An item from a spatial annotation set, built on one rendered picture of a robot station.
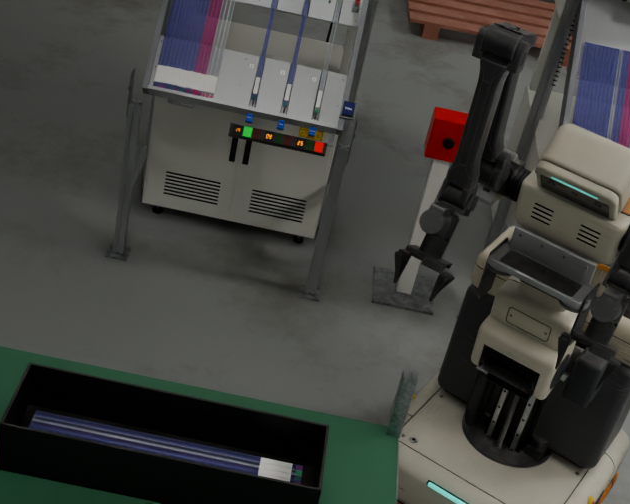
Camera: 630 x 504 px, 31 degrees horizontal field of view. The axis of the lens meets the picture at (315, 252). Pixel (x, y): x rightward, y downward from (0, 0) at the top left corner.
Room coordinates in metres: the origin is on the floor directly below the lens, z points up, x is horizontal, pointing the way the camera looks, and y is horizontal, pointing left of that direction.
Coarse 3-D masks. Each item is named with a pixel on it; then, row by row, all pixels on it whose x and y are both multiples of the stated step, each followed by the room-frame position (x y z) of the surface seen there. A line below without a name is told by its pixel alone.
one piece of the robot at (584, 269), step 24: (504, 240) 2.44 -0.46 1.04; (528, 240) 2.40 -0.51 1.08; (504, 264) 2.33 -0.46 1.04; (528, 264) 2.36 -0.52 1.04; (552, 264) 2.37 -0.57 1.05; (576, 264) 2.35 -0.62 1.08; (480, 288) 2.37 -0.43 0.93; (552, 288) 2.28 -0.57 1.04; (576, 288) 2.31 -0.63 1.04; (576, 312) 2.26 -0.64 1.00
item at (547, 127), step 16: (528, 96) 4.36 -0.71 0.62; (560, 96) 4.43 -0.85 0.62; (528, 112) 4.25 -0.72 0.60; (544, 112) 4.23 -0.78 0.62; (560, 112) 4.27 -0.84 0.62; (544, 128) 4.08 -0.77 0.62; (512, 144) 4.36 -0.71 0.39; (544, 144) 3.94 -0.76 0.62; (528, 160) 3.97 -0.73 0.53; (496, 208) 4.25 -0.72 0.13; (512, 208) 3.96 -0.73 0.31
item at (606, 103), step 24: (600, 48) 3.87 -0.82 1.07; (600, 72) 3.80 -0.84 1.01; (624, 72) 3.82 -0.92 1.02; (576, 96) 3.73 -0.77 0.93; (600, 96) 3.74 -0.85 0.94; (624, 96) 3.75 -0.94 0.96; (576, 120) 3.66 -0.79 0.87; (600, 120) 3.67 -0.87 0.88; (624, 120) 3.69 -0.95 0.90; (624, 144) 3.63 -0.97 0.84
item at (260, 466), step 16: (48, 416) 1.52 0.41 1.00; (64, 416) 1.53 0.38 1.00; (64, 432) 1.49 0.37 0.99; (80, 432) 1.50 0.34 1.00; (96, 432) 1.51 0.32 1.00; (112, 432) 1.52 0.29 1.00; (128, 432) 1.53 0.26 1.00; (144, 448) 1.50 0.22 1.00; (160, 448) 1.51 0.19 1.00; (176, 448) 1.52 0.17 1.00; (192, 448) 1.52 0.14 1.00; (208, 448) 1.53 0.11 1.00; (208, 464) 1.49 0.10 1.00; (224, 464) 1.50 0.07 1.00; (240, 464) 1.51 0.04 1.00; (256, 464) 1.52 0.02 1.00; (272, 464) 1.53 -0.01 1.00; (288, 464) 1.54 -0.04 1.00; (288, 480) 1.50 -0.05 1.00
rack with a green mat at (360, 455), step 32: (0, 352) 1.71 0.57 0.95; (0, 384) 1.62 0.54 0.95; (160, 384) 1.73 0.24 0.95; (416, 384) 1.74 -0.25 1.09; (0, 416) 1.54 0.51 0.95; (288, 416) 1.72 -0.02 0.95; (320, 416) 1.74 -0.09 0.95; (352, 448) 1.67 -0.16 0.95; (384, 448) 1.69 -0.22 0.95; (0, 480) 1.39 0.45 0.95; (32, 480) 1.40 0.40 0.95; (352, 480) 1.59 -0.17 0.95; (384, 480) 1.61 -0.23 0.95
